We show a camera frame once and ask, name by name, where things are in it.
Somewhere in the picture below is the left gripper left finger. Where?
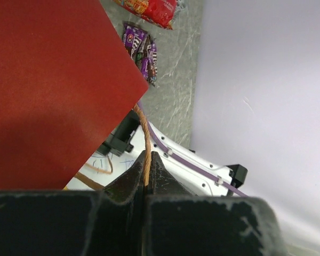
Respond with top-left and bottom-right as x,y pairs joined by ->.
0,154 -> 145,255

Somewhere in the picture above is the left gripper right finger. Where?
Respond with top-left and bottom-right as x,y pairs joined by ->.
145,152 -> 285,255

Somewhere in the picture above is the red paper bag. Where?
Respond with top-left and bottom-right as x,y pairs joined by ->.
0,1 -> 148,190

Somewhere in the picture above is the purple candy packet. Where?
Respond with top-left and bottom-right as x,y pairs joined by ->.
122,22 -> 148,61
138,36 -> 157,87

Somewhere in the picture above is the red candy snack bag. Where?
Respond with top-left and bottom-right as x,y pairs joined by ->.
114,0 -> 177,30

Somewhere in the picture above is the silver foil snack packet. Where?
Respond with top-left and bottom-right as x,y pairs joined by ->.
175,0 -> 186,11

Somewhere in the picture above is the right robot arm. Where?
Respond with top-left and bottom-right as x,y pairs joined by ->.
97,111 -> 247,197

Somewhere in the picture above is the small whiteboard orange frame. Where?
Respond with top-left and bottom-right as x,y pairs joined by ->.
64,153 -> 137,190

